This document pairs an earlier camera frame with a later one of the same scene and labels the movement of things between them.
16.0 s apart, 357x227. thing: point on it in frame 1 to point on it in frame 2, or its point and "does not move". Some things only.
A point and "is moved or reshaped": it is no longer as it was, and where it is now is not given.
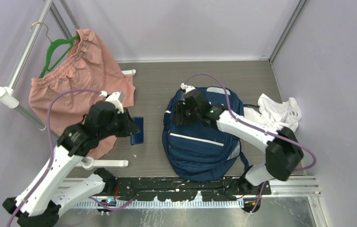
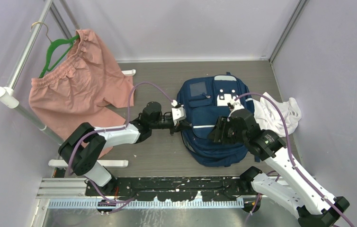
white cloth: x=274 y=114 does not move
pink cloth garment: x=92 y=69 does not move
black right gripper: x=181 y=118 to x=215 y=135
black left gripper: x=130 y=127 to x=180 y=126
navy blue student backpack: x=197 y=152 is moved or reshaped
